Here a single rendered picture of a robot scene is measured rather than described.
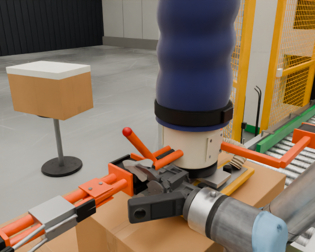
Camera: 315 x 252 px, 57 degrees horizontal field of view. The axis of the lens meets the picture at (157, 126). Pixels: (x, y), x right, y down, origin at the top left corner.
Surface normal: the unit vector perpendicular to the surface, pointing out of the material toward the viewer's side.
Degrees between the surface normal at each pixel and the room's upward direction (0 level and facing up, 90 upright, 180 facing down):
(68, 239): 0
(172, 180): 1
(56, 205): 0
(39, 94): 90
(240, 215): 25
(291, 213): 86
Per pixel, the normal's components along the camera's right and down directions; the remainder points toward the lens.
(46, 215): 0.00, -0.93
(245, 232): -0.55, -0.33
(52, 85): -0.44, 0.33
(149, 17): -0.62, 0.29
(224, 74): 0.51, 0.06
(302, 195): -0.86, -0.03
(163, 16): -0.84, 0.22
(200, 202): -0.40, -0.60
